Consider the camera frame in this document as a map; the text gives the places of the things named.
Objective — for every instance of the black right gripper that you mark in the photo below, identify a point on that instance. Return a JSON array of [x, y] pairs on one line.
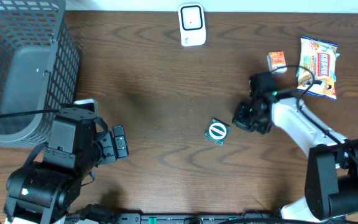
[[237, 119]]

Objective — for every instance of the grey plastic mesh basket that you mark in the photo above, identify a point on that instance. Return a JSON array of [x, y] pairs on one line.
[[39, 64]]

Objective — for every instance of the orange Kleenex tissue pack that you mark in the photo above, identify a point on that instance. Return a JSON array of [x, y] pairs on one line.
[[276, 62]]

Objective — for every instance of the round sticker item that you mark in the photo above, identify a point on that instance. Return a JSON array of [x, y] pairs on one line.
[[217, 131]]

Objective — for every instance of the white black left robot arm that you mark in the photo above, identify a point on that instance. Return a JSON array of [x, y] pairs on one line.
[[42, 190]]

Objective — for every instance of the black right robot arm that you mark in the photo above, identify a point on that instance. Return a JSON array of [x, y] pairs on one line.
[[331, 185]]

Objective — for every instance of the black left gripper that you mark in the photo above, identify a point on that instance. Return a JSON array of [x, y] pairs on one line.
[[119, 142]]

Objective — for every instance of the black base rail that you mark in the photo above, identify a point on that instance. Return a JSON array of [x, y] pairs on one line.
[[136, 218]]

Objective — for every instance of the white barcode scanner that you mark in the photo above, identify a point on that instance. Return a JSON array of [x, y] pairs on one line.
[[192, 25]]

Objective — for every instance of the wet wipes pack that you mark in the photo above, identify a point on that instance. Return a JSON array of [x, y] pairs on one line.
[[317, 67]]

